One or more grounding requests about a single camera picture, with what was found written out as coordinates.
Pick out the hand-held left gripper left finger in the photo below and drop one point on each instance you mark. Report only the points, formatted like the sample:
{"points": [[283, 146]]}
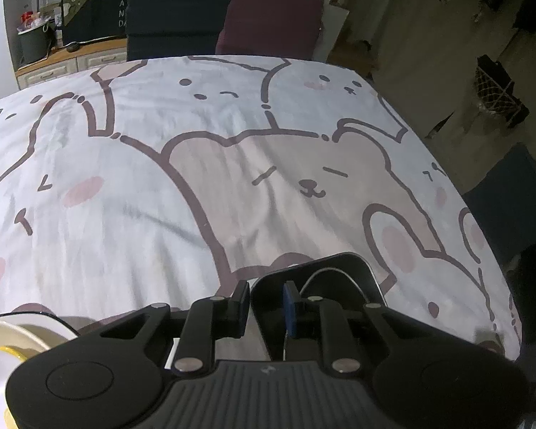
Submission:
{"points": [[241, 308]]}

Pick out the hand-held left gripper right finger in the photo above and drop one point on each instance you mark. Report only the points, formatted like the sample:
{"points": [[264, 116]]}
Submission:
{"points": [[290, 308]]}

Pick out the large square steel dish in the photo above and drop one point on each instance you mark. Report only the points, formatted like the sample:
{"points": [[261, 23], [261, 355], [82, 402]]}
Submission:
{"points": [[272, 290]]}

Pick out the bear print tablecloth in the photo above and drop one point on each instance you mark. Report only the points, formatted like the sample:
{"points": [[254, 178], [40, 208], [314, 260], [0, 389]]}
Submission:
{"points": [[205, 178]]}

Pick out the white plate with black rim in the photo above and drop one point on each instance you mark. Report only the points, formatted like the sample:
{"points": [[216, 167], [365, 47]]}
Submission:
{"points": [[53, 319]]}

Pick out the dark blue chair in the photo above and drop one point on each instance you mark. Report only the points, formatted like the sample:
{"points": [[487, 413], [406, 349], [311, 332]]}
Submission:
{"points": [[513, 205], [178, 13]]}

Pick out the maroon chair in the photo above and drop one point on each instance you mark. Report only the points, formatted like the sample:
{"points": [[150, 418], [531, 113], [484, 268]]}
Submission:
{"points": [[272, 22]]}

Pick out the wooden bench cabinet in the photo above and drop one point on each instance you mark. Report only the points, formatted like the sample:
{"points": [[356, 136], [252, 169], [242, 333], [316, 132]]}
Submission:
{"points": [[62, 67]]}

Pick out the black mesh basket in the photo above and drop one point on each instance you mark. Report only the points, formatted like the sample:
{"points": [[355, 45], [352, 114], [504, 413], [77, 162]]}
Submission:
{"points": [[500, 89]]}

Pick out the black sign board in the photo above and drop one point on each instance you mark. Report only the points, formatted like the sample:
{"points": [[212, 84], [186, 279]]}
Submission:
{"points": [[96, 9]]}

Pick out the grey bin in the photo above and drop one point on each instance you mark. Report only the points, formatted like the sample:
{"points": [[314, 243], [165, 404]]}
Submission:
{"points": [[33, 44]]}

